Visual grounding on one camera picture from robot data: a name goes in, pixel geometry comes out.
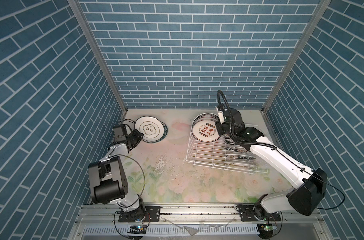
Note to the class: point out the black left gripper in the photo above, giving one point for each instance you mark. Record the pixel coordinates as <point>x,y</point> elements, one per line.
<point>138,135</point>

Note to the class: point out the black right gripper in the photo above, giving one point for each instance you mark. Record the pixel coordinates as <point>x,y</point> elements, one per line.
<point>219,128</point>

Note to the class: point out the white wire dish rack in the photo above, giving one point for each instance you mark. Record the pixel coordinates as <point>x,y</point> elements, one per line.
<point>212,155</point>

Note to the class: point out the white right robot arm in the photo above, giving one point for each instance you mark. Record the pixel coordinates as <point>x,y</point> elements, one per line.
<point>308,186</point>

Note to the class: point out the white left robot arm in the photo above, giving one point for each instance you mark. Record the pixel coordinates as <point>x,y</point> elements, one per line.
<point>108,181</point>

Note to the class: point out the dark green rim rear plate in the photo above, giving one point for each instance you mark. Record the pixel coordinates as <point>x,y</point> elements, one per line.
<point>207,115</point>

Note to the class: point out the small plate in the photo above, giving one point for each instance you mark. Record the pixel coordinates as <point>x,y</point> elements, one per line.
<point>240,165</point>
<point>239,157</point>
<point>236,149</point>

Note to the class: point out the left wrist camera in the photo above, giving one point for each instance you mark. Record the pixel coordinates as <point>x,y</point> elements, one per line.
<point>119,133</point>

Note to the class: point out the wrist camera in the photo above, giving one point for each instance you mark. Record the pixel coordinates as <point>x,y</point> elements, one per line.
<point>221,116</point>
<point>119,133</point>

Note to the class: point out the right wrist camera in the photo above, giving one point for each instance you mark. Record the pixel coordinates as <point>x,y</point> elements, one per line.
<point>221,116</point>

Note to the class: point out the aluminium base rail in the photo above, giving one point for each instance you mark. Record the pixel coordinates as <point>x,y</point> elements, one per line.
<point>192,214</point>

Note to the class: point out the aluminium left corner post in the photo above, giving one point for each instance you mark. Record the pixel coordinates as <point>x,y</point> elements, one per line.
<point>86,29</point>

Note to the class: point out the aluminium corner post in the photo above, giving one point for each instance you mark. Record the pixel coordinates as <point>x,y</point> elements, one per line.
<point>86,29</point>
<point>308,30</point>

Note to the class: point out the aluminium right corner post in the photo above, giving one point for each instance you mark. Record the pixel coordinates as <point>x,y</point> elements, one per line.
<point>308,30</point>

